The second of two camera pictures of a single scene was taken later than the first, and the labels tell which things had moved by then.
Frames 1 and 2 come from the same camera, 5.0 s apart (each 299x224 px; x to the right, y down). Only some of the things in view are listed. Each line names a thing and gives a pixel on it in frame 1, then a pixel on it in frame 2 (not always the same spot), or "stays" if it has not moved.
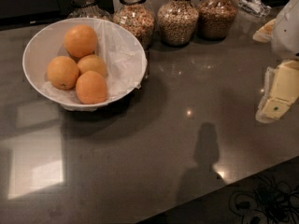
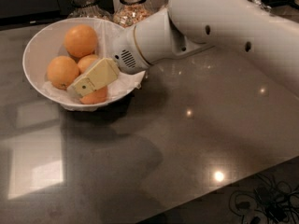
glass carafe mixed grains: [135, 14] stays
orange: [63, 72] stays
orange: [80, 40] stays
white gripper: [286, 32] to [125, 51]
